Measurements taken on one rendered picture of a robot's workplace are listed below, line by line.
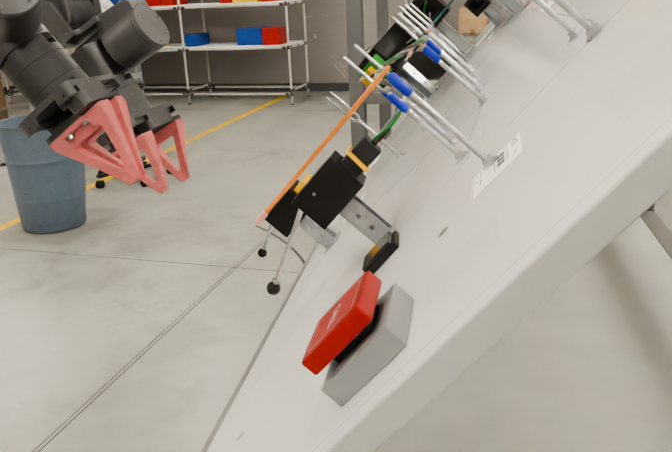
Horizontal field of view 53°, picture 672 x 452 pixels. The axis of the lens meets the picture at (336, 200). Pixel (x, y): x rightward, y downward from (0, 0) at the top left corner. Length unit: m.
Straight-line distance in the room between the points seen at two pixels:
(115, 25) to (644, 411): 0.77
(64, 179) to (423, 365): 3.81
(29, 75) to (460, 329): 0.48
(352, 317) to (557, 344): 0.65
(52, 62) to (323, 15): 7.80
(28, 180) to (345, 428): 3.79
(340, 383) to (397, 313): 0.05
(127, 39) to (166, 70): 8.54
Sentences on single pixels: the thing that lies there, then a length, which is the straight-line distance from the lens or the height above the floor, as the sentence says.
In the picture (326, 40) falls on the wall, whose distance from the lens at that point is 8.44.
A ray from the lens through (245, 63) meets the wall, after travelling 8.87.
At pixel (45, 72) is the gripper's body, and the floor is 1.22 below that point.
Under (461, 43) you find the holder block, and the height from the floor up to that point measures 1.16.
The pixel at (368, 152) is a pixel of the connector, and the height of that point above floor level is 1.14.
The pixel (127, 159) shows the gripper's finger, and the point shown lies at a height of 1.13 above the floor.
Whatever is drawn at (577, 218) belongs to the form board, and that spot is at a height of 1.18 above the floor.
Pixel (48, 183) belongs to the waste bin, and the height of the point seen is 0.30.
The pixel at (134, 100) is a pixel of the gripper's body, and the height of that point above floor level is 1.15.
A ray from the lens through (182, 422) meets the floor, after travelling 2.28.
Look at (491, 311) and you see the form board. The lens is 0.32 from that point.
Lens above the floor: 1.28
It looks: 18 degrees down
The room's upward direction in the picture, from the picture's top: 3 degrees counter-clockwise
